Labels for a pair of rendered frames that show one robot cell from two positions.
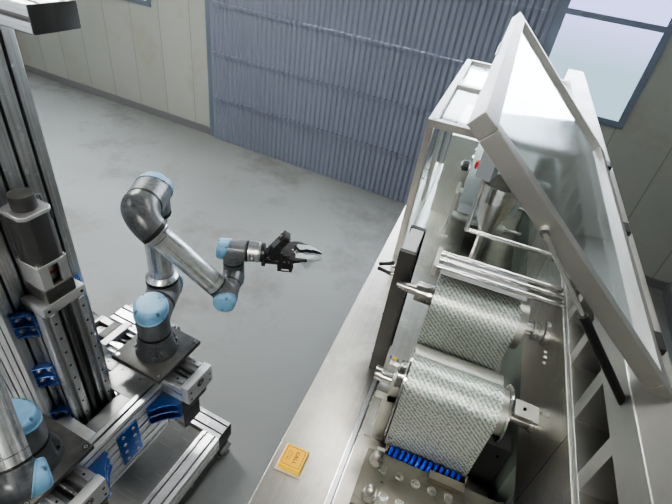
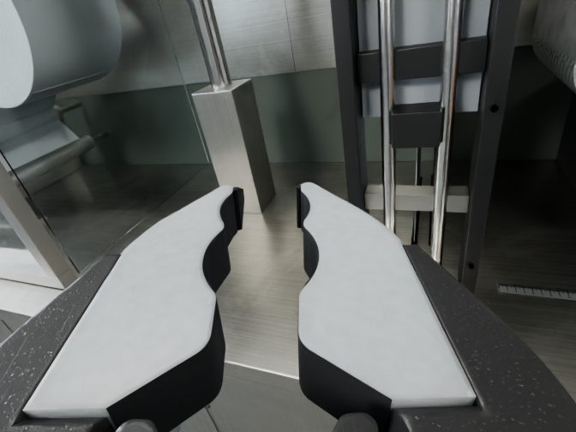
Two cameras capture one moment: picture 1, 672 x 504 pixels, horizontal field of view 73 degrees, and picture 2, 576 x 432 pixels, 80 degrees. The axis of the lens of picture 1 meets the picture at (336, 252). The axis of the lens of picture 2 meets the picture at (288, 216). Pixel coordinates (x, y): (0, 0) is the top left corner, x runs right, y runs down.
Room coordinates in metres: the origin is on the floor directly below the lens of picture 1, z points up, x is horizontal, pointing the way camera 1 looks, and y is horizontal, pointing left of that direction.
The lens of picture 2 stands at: (1.25, 0.17, 1.29)
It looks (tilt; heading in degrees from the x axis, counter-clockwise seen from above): 32 degrees down; 280
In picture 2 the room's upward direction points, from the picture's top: 11 degrees counter-clockwise
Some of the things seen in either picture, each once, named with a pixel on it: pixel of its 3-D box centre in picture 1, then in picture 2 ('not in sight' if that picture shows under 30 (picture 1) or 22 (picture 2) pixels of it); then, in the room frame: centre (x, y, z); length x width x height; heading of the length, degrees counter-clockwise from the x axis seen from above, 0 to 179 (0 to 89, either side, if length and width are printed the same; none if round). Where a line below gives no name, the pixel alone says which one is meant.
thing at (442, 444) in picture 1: (432, 441); not in sight; (0.70, -0.34, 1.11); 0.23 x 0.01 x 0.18; 74
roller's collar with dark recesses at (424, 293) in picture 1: (425, 293); not in sight; (1.03, -0.28, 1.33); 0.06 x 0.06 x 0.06; 74
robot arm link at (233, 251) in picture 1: (233, 250); not in sight; (1.25, 0.36, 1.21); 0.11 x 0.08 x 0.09; 95
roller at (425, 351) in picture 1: (452, 377); not in sight; (0.87, -0.39, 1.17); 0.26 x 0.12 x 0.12; 74
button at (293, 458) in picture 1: (293, 459); not in sight; (0.69, 0.03, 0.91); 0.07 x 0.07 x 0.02; 74
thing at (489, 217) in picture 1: (472, 260); (219, 77); (1.45, -0.53, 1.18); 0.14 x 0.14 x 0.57
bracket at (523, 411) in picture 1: (526, 411); not in sight; (0.71, -0.53, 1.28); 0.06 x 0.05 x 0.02; 74
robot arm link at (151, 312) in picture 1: (152, 314); not in sight; (1.10, 0.61, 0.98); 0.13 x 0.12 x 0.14; 5
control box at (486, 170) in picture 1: (488, 160); not in sight; (1.31, -0.41, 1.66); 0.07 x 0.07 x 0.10; 59
